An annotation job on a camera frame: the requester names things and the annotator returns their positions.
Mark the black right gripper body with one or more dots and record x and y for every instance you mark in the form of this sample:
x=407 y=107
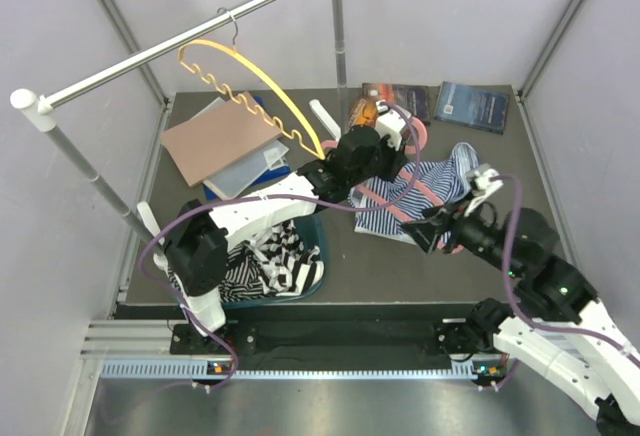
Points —
x=471 y=231

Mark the thin-striped black white garment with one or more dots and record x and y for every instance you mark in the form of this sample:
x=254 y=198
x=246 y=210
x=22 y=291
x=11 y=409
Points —
x=242 y=281

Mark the blue white striped tank top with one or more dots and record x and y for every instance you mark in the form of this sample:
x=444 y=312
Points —
x=384 y=206

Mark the aluminium wall frame rail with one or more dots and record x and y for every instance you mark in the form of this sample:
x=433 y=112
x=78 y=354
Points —
x=560 y=29
x=128 y=40

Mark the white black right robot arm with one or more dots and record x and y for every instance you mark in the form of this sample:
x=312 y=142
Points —
x=553 y=320

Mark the right aluminium wall frame rail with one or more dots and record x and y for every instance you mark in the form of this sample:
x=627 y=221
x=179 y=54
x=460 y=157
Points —
x=560 y=29

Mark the white rack top bar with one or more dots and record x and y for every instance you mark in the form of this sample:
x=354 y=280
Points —
x=37 y=108

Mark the dark cover book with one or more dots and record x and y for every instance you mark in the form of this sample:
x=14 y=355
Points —
x=414 y=98

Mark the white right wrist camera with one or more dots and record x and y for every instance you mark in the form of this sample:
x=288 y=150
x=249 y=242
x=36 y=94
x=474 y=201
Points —
x=484 y=181

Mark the metal rack right pole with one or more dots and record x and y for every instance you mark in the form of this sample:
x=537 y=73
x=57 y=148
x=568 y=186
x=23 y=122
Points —
x=340 y=58

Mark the metal rack left pole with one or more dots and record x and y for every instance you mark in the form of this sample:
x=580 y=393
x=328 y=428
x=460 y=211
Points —
x=101 y=186

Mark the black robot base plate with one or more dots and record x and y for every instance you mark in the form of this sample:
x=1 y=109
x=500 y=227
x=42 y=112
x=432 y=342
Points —
x=431 y=328

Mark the orange cover paperback book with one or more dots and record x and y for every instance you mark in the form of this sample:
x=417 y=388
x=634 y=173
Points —
x=364 y=112

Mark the metal rack pole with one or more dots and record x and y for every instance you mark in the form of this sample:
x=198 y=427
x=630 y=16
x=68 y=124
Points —
x=101 y=186
x=340 y=58

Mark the blue cover book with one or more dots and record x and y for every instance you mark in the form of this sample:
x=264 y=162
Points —
x=472 y=107

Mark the white rack left foot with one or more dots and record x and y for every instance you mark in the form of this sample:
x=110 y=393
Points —
x=148 y=218

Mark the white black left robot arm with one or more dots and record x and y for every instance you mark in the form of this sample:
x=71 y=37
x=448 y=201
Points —
x=197 y=246

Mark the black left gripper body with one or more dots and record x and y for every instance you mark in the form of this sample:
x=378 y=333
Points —
x=382 y=165

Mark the pink plastic hanger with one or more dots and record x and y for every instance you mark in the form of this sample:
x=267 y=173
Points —
x=422 y=138

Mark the teal plastic basket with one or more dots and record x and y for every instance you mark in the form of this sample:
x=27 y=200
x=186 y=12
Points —
x=272 y=265

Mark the wide-striped black white garment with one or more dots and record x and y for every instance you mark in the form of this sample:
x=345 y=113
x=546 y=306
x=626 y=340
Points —
x=291 y=267

